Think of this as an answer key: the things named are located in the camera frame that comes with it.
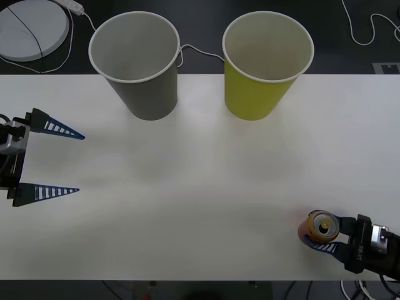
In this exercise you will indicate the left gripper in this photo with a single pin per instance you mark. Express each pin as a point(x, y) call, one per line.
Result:
point(12, 175)

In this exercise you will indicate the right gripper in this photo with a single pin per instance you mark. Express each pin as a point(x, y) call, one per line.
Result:
point(359, 243)

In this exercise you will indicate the red drink can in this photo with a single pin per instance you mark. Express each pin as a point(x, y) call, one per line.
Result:
point(315, 232)

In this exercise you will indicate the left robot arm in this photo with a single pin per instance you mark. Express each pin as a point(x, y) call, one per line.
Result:
point(9, 142)

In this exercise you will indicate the grey plastic waste bin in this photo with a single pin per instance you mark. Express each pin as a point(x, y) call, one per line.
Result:
point(147, 100)

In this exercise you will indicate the yellow-green plastic waste bin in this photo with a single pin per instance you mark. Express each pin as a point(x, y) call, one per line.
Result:
point(250, 100)

